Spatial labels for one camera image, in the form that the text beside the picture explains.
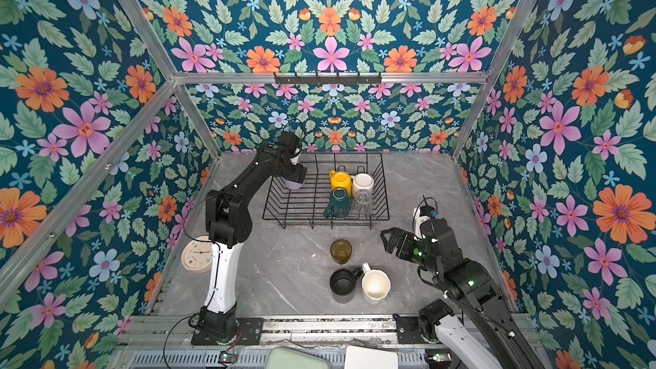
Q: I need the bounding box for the cream mug green handle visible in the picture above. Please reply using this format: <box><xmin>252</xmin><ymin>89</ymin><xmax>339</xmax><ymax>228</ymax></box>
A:
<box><xmin>324</xmin><ymin>187</ymin><xmax>351</xmax><ymax>219</ymax></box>

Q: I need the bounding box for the white mug red inside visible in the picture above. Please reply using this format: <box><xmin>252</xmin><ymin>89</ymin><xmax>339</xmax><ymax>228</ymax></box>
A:
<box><xmin>351</xmin><ymin>173</ymin><xmax>374</xmax><ymax>200</ymax></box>

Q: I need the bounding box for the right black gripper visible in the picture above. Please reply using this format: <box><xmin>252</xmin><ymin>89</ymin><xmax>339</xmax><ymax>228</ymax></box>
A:
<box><xmin>379</xmin><ymin>227</ymin><xmax>442</xmax><ymax>278</ymax></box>

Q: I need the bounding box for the clear glass cup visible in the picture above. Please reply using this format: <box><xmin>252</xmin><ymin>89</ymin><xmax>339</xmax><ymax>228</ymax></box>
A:
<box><xmin>351</xmin><ymin>193</ymin><xmax>372</xmax><ymax>220</ymax></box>

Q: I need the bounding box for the black wall hook rail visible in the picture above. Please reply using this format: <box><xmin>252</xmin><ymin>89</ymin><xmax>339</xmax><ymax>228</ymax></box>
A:
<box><xmin>273</xmin><ymin>73</ymin><xmax>383</xmax><ymax>85</ymax></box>

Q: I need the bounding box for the aluminium front rail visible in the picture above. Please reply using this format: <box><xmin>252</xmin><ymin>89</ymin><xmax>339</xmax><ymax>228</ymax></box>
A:
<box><xmin>119</xmin><ymin>314</ymin><xmax>406</xmax><ymax>348</ymax></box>

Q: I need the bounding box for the black mug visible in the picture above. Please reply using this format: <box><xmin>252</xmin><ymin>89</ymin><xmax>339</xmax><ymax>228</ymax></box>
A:
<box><xmin>329</xmin><ymin>267</ymin><xmax>363</xmax><ymax>297</ymax></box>

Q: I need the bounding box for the lilac plastic cup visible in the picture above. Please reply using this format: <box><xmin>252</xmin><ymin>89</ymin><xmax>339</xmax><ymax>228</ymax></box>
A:
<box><xmin>285</xmin><ymin>179</ymin><xmax>304</xmax><ymax>191</ymax></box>

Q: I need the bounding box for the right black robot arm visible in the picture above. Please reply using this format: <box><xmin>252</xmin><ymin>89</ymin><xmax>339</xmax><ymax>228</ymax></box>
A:
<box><xmin>380</xmin><ymin>218</ymin><xmax>544</xmax><ymax>368</ymax></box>

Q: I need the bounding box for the white fluted mug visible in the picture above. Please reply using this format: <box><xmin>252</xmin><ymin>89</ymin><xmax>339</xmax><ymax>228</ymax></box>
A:
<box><xmin>361</xmin><ymin>263</ymin><xmax>391</xmax><ymax>304</ymax></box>

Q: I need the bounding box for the yellow mug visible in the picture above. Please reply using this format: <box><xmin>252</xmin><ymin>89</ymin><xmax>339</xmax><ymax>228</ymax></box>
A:
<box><xmin>330</xmin><ymin>171</ymin><xmax>352</xmax><ymax>196</ymax></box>

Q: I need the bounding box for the olive tinted glass cup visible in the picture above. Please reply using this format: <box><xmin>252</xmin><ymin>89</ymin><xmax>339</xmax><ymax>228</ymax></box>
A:
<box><xmin>330</xmin><ymin>239</ymin><xmax>353</xmax><ymax>265</ymax></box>

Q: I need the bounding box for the white box front edge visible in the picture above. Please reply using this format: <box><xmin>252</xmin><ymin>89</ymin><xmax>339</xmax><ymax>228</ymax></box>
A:
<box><xmin>343</xmin><ymin>346</ymin><xmax>399</xmax><ymax>369</ymax></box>

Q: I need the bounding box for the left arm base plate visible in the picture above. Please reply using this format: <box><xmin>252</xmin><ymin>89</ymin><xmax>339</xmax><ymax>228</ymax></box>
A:
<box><xmin>191</xmin><ymin>318</ymin><xmax>264</xmax><ymax>347</ymax></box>

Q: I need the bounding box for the cream plate at left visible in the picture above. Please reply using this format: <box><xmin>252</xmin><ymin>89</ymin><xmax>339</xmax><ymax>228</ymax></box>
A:
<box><xmin>181</xmin><ymin>236</ymin><xmax>213</xmax><ymax>273</ymax></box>

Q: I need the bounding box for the pale green tray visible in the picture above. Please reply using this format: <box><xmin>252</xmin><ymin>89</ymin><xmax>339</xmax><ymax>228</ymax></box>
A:
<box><xmin>265</xmin><ymin>347</ymin><xmax>331</xmax><ymax>369</ymax></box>

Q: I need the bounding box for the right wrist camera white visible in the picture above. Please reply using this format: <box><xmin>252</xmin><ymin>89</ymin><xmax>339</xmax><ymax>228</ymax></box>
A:
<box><xmin>413</xmin><ymin>204</ymin><xmax>435</xmax><ymax>239</ymax></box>

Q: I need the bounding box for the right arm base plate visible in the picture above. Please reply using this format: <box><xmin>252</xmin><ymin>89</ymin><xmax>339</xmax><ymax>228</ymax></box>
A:
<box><xmin>392</xmin><ymin>314</ymin><xmax>439</xmax><ymax>345</ymax></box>

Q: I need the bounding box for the black wire dish rack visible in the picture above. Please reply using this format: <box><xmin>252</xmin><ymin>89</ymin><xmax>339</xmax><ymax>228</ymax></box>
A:
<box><xmin>262</xmin><ymin>152</ymin><xmax>391</xmax><ymax>228</ymax></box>

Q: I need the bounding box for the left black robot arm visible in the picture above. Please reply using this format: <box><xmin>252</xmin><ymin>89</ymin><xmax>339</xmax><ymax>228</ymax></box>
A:
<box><xmin>193</xmin><ymin>132</ymin><xmax>307</xmax><ymax>344</ymax></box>

